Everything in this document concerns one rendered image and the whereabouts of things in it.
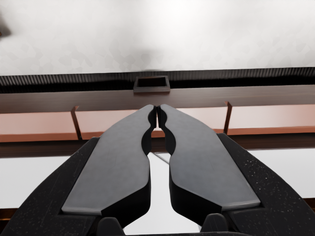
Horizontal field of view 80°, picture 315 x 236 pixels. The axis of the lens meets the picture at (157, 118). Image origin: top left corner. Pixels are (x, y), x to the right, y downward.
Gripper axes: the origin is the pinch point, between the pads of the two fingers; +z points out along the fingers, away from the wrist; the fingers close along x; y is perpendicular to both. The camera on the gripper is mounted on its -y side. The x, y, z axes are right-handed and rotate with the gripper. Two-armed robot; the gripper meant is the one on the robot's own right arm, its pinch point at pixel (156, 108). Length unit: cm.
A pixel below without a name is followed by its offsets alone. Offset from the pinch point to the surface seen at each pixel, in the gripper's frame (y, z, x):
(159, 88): 3.8, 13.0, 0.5
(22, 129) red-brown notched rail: 6.5, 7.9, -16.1
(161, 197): 16.3, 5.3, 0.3
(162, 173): 11.7, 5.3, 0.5
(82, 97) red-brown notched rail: 4.2, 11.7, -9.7
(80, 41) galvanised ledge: -1.1, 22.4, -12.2
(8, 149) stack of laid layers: 8.6, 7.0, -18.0
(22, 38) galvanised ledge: -1.9, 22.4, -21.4
